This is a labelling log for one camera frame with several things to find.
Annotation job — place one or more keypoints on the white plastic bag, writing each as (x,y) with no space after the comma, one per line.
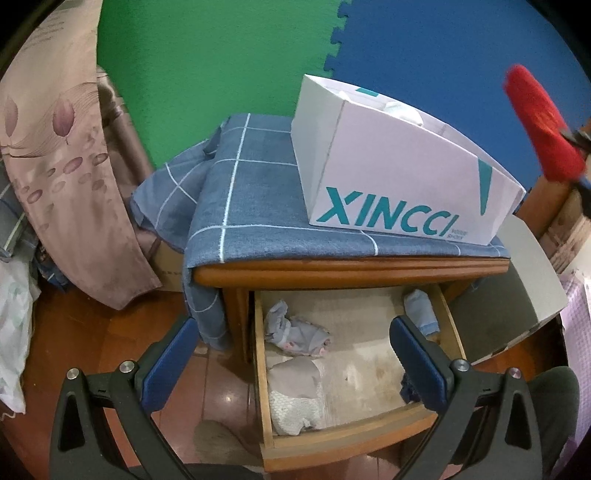
(16,332)

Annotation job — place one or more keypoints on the brown satin cloth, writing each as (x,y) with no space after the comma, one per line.
(124,138)

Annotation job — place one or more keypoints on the beige cardboard box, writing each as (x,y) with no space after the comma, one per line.
(168,267)

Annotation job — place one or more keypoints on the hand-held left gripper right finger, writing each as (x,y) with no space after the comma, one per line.
(415,364)

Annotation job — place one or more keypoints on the lilac bedsheet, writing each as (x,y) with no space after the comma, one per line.
(579,314)

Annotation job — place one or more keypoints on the grey cardboard box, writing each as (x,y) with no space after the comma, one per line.
(508,300)

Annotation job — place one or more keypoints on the white textured underwear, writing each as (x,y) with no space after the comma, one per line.
(293,410)

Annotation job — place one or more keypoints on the pink floral pillow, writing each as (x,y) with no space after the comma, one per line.
(69,184)

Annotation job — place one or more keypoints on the beige underwear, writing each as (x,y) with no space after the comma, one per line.
(295,378)

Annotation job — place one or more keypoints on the wooden bed frame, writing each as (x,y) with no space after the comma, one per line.
(554,207)

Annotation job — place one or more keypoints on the white cardboard shoe box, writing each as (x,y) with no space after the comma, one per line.
(392,184)

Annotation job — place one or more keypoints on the blue checked cloth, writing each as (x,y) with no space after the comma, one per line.
(258,221)

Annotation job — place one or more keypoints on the white drawer liner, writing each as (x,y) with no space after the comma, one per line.
(360,332)

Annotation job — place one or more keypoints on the light blue sock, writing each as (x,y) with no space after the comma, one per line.
(420,311)

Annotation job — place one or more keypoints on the blue foam mat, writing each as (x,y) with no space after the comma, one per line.
(438,55)

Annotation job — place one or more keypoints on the green foam mat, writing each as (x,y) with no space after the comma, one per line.
(207,60)

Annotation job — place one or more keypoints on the plaid cloth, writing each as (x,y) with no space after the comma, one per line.
(14,230)

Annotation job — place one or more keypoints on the dark blue cloth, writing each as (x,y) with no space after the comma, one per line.
(408,390)

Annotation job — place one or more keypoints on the grey printed underwear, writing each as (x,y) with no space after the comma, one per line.
(300,337)

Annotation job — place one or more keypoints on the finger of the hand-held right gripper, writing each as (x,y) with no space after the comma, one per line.
(577,137)

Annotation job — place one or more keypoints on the wooden drawer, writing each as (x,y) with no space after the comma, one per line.
(351,447)

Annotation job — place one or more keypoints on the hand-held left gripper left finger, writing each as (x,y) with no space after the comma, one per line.
(171,362)

